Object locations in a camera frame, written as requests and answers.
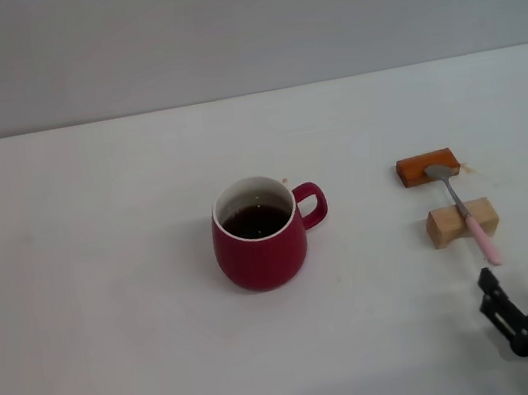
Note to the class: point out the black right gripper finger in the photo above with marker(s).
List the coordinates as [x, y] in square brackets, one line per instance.
[497, 303]

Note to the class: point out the red ceramic coffee cup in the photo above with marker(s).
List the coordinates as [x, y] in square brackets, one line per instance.
[265, 263]

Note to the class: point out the light wooden notched block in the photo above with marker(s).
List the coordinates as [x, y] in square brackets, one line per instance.
[446, 226]

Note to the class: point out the dark orange wooden block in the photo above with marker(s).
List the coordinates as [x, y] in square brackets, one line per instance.
[412, 173]

